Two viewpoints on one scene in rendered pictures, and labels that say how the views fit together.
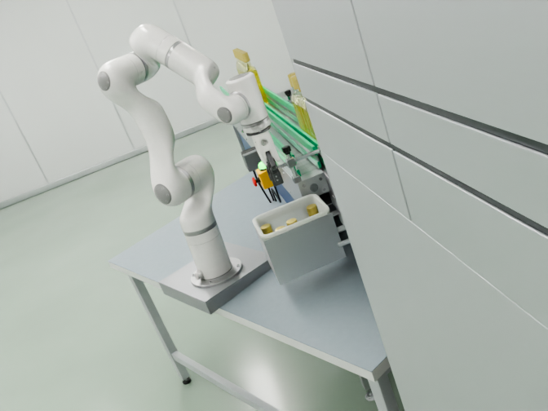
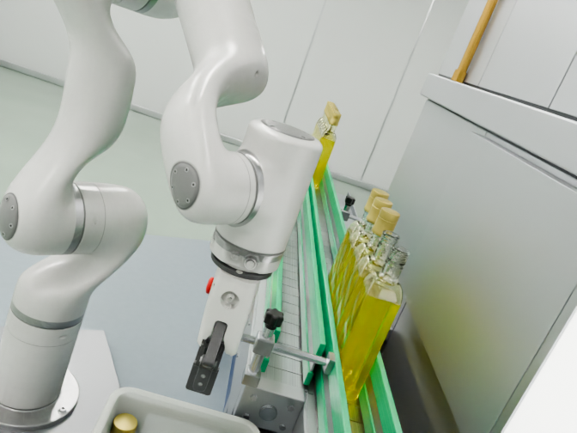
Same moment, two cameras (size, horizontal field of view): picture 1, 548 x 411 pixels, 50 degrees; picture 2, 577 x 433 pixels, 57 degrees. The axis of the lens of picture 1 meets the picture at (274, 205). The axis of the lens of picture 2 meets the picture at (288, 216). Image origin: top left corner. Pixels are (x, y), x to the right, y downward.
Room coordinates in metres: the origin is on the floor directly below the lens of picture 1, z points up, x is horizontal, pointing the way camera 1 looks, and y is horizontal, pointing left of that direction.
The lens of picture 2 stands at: (1.09, -0.06, 1.55)
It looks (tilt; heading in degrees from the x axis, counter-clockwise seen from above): 19 degrees down; 359
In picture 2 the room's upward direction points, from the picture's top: 20 degrees clockwise
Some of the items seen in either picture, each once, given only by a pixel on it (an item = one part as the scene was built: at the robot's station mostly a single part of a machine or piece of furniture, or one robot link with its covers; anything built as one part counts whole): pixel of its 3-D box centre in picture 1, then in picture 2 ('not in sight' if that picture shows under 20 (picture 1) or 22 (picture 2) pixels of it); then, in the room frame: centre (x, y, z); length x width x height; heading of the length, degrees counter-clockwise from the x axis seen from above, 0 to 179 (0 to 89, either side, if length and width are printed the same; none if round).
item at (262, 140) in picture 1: (262, 143); (231, 293); (1.66, -0.03, 1.25); 0.10 x 0.07 x 0.11; 3
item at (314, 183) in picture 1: (312, 186); (268, 405); (1.78, -0.14, 1.02); 0.09 x 0.04 x 0.07; 95
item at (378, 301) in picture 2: not in sight; (362, 333); (1.85, -0.24, 1.16); 0.06 x 0.06 x 0.21; 5
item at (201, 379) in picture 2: (276, 175); (203, 375); (1.62, -0.04, 1.15); 0.03 x 0.03 x 0.07; 3
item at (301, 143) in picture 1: (262, 112); (302, 196); (2.68, -0.10, 1.09); 1.75 x 0.01 x 0.08; 5
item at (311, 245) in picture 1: (306, 235); not in sight; (1.66, -0.06, 0.92); 0.27 x 0.17 x 0.15; 95
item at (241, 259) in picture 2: (256, 124); (246, 248); (1.66, -0.03, 1.31); 0.09 x 0.08 x 0.03; 3
